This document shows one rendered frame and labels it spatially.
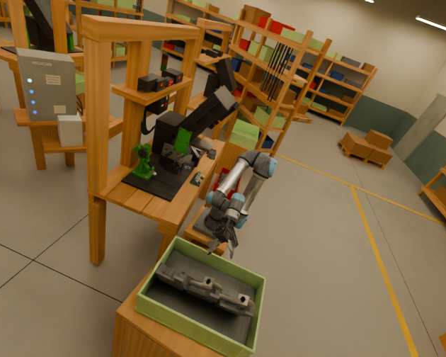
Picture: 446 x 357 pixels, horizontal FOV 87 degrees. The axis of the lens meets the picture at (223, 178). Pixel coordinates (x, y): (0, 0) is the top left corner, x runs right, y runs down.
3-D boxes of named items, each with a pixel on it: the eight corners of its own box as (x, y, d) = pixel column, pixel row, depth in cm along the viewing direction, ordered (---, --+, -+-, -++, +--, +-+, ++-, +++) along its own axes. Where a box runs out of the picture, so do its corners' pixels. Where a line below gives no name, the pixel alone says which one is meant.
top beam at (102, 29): (198, 39, 236) (200, 28, 231) (99, 42, 111) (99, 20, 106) (190, 35, 236) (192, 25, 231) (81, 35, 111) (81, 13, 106)
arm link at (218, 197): (246, 140, 154) (204, 196, 134) (261, 147, 152) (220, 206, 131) (244, 150, 165) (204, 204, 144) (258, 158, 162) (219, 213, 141)
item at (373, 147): (372, 156, 735) (389, 135, 694) (383, 169, 669) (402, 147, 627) (337, 144, 728) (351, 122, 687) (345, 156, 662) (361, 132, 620)
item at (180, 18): (226, 79, 956) (245, 16, 832) (154, 51, 975) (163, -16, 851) (229, 78, 1002) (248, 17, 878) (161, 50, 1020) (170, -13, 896)
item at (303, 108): (296, 113, 875) (302, 102, 851) (310, 123, 821) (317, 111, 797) (272, 109, 816) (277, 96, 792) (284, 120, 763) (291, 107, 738)
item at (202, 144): (213, 146, 227) (214, 143, 225) (208, 152, 213) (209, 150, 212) (175, 131, 228) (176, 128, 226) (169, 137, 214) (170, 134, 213)
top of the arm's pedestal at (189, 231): (235, 226, 191) (237, 222, 189) (222, 254, 165) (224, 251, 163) (200, 208, 195) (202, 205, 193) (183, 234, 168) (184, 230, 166)
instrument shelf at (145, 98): (191, 83, 230) (192, 78, 227) (146, 106, 155) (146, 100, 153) (168, 74, 230) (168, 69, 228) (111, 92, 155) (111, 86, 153)
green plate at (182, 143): (188, 153, 212) (195, 131, 205) (185, 154, 204) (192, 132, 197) (176, 148, 212) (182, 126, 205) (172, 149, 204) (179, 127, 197)
